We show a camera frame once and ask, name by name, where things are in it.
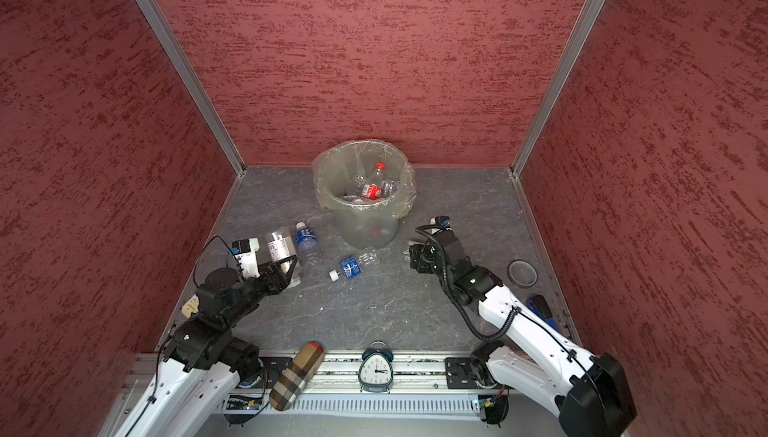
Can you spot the aluminium front rail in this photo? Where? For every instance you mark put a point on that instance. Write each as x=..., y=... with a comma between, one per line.
x=409, y=373

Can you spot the plaid cylindrical case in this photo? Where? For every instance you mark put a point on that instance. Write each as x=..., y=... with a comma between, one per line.
x=295, y=376

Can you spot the orange white label bottle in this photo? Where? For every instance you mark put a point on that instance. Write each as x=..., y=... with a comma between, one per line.
x=280, y=245

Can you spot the clear square green-cap bottle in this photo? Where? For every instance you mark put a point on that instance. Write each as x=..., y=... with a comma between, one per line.
x=414, y=248

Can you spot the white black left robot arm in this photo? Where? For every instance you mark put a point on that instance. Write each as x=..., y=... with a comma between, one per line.
x=202, y=361

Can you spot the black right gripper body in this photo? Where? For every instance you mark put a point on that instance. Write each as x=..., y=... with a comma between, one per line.
x=429, y=262

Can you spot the green alarm clock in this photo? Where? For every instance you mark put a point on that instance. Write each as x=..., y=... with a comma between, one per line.
x=375, y=374

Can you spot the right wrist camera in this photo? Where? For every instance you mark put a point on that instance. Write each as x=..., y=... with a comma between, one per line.
x=441, y=221

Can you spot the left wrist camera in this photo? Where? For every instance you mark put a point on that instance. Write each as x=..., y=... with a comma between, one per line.
x=245, y=252

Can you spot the chrysanthemum tea bottle green neck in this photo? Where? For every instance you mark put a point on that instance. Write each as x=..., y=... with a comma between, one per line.
x=356, y=200

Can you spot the blue black utility knife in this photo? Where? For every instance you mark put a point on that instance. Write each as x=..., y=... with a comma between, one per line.
x=539, y=306

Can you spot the grey round lid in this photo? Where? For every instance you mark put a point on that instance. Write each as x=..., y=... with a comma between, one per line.
x=522, y=273

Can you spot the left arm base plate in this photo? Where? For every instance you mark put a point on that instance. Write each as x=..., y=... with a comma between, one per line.
x=271, y=369

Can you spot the blue label water bottle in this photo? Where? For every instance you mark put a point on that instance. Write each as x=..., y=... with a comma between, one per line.
x=307, y=245

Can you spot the red Coca-Cola bottle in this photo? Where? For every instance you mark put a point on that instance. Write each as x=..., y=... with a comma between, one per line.
x=373, y=187

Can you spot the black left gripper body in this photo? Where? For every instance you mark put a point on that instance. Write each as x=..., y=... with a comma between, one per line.
x=256, y=289

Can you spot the clear plastic bin liner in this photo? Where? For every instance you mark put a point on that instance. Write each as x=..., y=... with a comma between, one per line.
x=343, y=168

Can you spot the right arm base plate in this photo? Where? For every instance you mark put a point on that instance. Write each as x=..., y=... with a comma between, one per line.
x=459, y=373

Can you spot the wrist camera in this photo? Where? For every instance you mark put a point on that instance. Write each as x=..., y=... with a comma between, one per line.
x=245, y=252
x=441, y=221

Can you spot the Pocari Sweat blue bottle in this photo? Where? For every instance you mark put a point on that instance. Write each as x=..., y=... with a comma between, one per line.
x=353, y=265

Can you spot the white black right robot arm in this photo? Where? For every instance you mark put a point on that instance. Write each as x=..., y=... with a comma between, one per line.
x=588, y=394

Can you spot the grey mesh waste bin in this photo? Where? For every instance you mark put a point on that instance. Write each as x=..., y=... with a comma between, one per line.
x=368, y=231

